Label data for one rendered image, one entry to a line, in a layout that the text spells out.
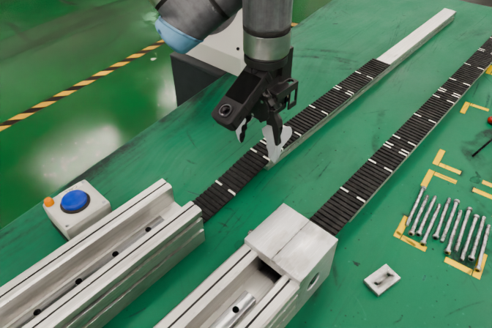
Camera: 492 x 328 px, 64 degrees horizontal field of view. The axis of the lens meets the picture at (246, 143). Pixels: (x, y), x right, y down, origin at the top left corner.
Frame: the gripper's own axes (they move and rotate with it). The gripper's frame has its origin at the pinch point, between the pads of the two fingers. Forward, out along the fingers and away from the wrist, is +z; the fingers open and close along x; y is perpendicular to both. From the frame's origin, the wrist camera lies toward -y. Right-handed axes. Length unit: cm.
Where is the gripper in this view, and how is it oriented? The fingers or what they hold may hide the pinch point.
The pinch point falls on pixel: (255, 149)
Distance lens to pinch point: 76.2
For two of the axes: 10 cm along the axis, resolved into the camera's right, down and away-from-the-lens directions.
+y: 6.8, -4.9, 5.5
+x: -7.4, -4.5, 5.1
